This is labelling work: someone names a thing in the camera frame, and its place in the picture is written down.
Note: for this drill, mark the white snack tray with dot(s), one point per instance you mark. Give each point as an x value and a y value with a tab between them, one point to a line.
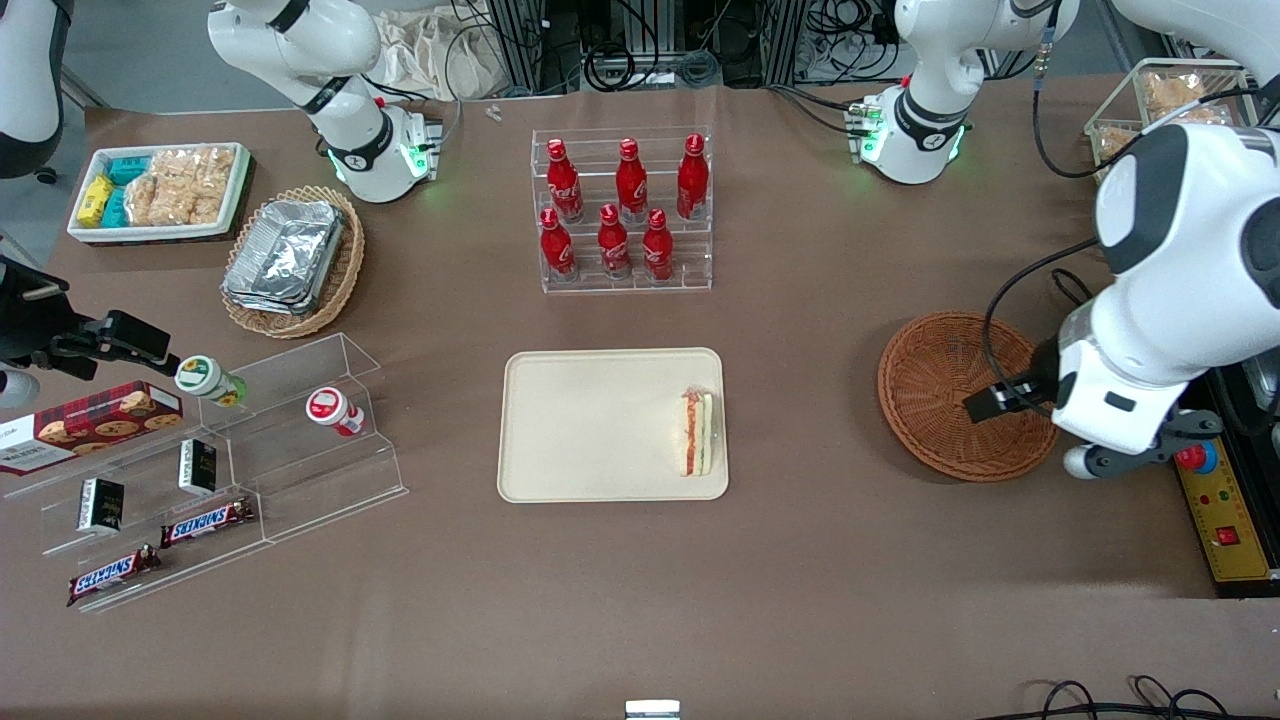
85	232

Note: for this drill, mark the aluminium frame post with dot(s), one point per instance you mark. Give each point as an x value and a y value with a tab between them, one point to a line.
520	45

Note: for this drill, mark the red lid drink cup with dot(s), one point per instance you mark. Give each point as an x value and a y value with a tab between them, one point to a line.
330	408

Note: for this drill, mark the cracker bag in acrylic box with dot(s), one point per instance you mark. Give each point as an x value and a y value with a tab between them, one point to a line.
1175	95
1115	143

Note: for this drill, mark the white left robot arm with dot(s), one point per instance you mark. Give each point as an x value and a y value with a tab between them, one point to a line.
1190	230

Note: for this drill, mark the black control box yellow panel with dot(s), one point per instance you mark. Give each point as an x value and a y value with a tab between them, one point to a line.
1225	510

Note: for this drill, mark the triangle sandwich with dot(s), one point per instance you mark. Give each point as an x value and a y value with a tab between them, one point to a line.
697	432

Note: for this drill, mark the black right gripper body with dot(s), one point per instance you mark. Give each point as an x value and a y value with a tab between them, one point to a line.
22	325

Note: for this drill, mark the green lid drink cup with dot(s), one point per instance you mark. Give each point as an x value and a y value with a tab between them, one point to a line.
205	378

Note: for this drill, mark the small black box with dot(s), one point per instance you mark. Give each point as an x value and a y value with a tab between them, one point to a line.
198	467
100	505

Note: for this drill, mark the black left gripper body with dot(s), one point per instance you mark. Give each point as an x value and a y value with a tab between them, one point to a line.
1037	378

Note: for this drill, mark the red cola bottle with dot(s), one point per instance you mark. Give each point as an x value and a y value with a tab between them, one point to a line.
631	185
565	185
693	180
557	250
614	245
657	250

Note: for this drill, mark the clear acrylic snack box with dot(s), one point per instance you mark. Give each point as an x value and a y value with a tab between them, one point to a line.
1225	80

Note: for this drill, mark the round brown wicker basket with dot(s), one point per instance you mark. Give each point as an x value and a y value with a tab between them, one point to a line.
930	400

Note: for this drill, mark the teal snack packet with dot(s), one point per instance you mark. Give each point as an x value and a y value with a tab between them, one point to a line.
115	208
128	168

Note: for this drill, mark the beige cloth bag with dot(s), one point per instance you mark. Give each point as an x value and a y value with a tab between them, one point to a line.
440	55

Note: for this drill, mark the clear acrylic bottle rack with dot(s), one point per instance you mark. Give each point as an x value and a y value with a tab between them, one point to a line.
690	255

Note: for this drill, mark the rice cracker bag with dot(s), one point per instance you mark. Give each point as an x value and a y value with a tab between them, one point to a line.
160	200
205	175

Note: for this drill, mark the cream rectangular tray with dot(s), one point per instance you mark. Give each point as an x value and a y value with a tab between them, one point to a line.
590	425

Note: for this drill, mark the yellow snack packet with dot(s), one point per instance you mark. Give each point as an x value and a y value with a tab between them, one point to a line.
95	200

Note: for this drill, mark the silver foil container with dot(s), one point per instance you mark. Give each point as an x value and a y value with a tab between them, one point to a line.
260	305
285	250

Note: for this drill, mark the dark plaid box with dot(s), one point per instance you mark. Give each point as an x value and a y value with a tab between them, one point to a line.
170	242

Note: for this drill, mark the clear acrylic step stand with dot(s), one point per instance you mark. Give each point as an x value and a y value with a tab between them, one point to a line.
320	480
150	520

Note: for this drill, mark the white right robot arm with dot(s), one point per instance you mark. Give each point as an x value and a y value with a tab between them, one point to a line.
300	40

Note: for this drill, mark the Snickers bar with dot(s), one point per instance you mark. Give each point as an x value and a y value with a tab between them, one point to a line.
110	575
205	523

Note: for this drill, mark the oval light wicker basket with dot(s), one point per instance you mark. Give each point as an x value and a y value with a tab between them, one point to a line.
340	270

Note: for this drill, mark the red plaid cookie box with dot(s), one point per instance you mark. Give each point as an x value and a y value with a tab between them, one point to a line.
90	425

